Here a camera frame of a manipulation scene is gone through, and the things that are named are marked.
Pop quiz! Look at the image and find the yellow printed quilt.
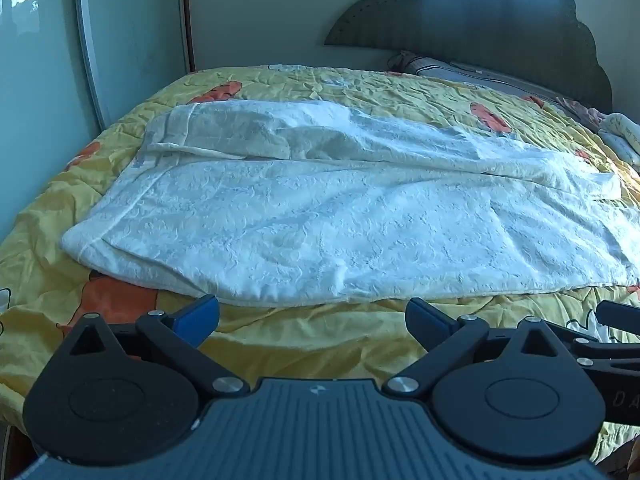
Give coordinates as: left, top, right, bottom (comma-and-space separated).
0, 62, 640, 441

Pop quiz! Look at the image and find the white textured blanket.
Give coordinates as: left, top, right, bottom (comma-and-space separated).
60, 100, 640, 308

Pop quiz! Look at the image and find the pink crumpled cloth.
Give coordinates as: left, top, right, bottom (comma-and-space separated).
554, 96, 609, 132

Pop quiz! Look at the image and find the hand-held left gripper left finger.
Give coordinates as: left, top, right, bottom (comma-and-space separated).
64, 294, 251, 399

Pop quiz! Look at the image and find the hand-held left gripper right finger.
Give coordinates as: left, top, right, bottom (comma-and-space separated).
382, 297, 575, 397

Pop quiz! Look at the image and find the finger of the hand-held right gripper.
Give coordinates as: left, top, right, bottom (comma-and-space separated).
550, 326, 640, 369
596, 300, 640, 329

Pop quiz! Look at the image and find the white folded printed cloth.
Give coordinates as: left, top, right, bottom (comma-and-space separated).
597, 111, 640, 167

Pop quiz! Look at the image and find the grey scalloped headboard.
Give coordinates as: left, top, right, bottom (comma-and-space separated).
324, 0, 614, 113

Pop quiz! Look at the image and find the white glossy sliding wardrobe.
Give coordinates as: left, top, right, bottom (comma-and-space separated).
0, 0, 192, 226

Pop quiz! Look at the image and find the grey patterned pillow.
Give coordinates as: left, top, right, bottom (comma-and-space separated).
387, 50, 566, 100

